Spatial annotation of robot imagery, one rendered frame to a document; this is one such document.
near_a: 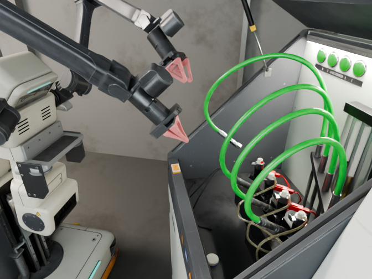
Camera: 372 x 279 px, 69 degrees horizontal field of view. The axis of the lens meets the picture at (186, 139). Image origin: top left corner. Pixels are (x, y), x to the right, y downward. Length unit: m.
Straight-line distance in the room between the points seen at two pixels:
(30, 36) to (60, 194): 0.79
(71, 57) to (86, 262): 1.25
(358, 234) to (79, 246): 1.49
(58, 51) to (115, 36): 1.92
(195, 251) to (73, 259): 1.05
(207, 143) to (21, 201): 0.80
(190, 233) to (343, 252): 0.41
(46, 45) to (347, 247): 0.74
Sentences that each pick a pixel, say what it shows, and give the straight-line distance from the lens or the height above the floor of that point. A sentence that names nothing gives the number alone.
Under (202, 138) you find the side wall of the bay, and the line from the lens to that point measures 1.15.
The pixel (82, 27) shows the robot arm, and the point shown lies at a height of 1.44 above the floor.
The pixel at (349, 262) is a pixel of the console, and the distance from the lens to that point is 0.63.
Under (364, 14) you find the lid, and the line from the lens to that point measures 0.81.
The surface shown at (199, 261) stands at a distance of 0.79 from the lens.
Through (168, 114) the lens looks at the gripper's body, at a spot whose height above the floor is 1.29.
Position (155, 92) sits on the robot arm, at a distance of 0.70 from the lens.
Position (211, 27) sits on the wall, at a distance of 2.35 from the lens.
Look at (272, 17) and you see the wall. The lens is 2.33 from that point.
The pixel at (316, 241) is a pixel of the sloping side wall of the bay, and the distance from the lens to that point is 0.62.
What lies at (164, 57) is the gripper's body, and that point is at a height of 1.39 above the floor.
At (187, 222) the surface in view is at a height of 0.95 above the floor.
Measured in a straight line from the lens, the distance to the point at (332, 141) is 0.63.
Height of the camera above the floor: 1.58
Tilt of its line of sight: 29 degrees down
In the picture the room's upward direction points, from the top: straight up
